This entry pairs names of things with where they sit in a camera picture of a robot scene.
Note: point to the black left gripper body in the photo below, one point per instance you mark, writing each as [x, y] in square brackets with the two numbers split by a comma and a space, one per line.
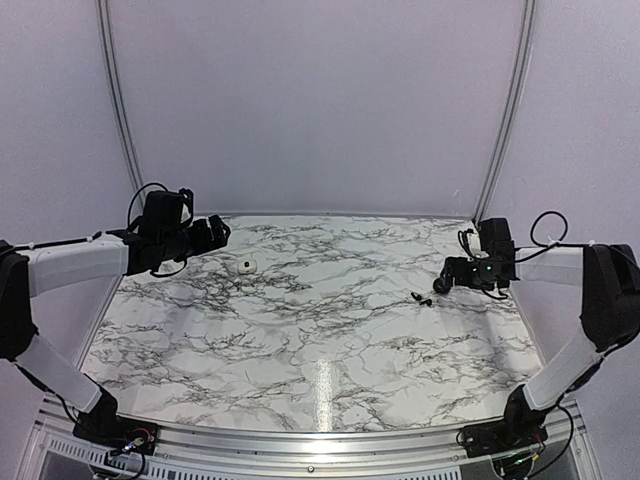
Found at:
[176, 248]

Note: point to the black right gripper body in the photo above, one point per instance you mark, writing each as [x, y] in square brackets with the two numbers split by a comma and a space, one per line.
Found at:
[478, 277]

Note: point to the white oval charging case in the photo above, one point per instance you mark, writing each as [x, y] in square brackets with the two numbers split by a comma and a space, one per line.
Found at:
[246, 267]

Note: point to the round black charging case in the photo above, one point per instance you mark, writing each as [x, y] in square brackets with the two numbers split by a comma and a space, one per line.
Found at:
[442, 286]

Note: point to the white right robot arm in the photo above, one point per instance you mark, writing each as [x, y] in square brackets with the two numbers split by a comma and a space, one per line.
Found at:
[606, 279]

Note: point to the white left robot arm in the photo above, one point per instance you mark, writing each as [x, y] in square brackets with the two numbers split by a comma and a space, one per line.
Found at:
[50, 293]

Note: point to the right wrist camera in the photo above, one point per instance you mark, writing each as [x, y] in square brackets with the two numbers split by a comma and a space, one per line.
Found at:
[470, 243]

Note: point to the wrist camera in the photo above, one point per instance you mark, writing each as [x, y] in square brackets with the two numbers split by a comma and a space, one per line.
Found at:
[187, 214]
[470, 243]

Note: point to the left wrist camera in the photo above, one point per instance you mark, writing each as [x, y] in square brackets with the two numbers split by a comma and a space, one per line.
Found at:
[187, 214]

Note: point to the aluminium front rail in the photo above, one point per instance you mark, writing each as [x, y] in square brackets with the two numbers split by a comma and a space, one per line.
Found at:
[190, 452]

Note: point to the left aluminium corner post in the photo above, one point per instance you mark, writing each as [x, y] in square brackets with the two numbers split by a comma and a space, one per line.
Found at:
[117, 98]

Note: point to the aluminium corner post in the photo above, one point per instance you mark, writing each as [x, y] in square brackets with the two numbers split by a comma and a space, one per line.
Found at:
[117, 98]
[514, 94]

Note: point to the right aluminium corner post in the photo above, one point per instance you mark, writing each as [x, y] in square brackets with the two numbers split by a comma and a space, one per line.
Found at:
[514, 94]

